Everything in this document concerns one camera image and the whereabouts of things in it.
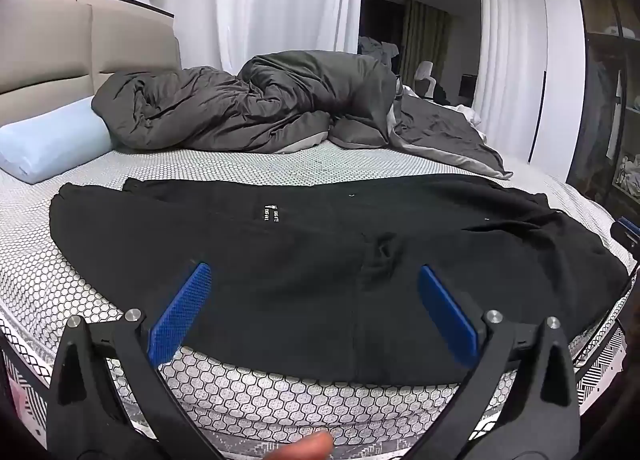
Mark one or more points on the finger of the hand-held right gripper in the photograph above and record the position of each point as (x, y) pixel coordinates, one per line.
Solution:
(627, 233)

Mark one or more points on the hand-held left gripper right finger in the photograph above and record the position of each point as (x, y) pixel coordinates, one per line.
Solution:
(447, 316)

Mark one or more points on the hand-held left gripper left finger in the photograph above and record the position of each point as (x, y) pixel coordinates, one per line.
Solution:
(180, 311)

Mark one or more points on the black pants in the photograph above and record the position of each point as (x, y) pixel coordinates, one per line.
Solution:
(300, 265)

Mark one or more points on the person's left hand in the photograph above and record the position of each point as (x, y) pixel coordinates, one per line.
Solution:
(300, 446)

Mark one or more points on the white honeycomb mattress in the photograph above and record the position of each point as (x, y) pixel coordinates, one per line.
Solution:
(250, 395)

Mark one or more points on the glass door wardrobe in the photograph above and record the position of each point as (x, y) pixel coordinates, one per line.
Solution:
(600, 89)

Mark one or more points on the light blue pillow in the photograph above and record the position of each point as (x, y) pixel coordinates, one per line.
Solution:
(45, 139)

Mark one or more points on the grey duvet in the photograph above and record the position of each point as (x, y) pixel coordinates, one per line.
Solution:
(250, 99)

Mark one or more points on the white chair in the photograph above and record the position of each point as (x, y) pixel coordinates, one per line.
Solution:
(424, 72)

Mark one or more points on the olive curtain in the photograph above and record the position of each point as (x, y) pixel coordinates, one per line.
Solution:
(425, 39)

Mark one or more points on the beige padded headboard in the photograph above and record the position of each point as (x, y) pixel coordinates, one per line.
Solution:
(50, 49)

